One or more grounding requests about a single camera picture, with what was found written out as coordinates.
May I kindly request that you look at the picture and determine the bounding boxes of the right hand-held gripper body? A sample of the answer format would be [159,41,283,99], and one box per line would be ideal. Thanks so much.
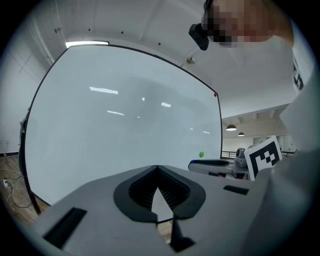
[231,135,284,182]

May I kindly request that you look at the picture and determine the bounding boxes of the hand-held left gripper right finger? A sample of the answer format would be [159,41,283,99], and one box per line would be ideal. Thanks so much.
[157,164,260,256]

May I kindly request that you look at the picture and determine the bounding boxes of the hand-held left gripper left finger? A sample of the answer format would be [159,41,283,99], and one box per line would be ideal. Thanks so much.
[31,164,173,256]

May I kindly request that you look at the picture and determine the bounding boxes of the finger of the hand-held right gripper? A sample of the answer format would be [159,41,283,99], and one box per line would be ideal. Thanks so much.
[188,158,235,176]

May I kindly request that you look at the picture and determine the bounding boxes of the white whiteboard with black frame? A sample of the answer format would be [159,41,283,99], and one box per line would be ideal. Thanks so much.
[18,44,224,224]

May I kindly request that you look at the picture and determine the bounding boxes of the black whiteboard stand leg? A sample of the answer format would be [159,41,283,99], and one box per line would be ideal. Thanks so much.
[18,119,42,216]

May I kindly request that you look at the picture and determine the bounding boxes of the person's head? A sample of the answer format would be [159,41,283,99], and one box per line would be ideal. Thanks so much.
[203,0,295,49]

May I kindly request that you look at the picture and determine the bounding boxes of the long fluorescent ceiling light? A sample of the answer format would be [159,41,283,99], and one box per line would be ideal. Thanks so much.
[65,40,110,49]

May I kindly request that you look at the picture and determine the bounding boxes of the white floor cable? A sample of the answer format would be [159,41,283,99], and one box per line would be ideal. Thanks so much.
[0,152,34,209]

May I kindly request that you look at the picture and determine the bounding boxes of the black head-worn camera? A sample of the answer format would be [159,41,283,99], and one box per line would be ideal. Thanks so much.
[188,22,210,52]

